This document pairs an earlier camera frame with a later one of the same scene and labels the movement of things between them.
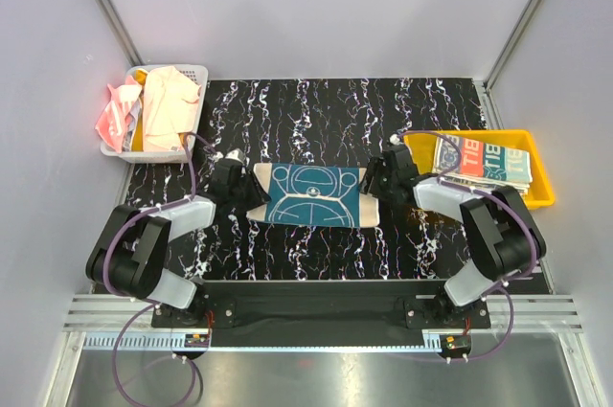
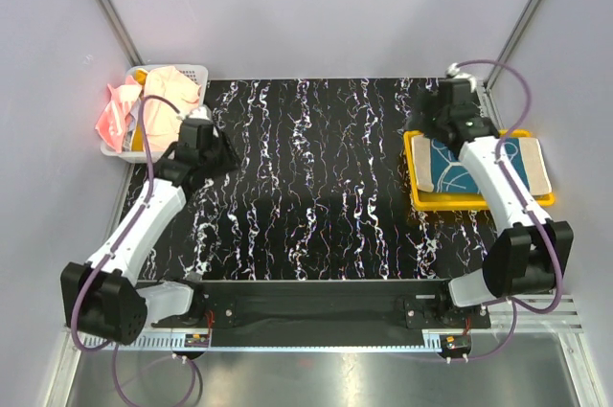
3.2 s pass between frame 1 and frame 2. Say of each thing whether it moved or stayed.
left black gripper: moved
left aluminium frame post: stayed
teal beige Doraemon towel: moved
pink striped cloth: stayed
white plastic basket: stayed
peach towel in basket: stayed
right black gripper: moved
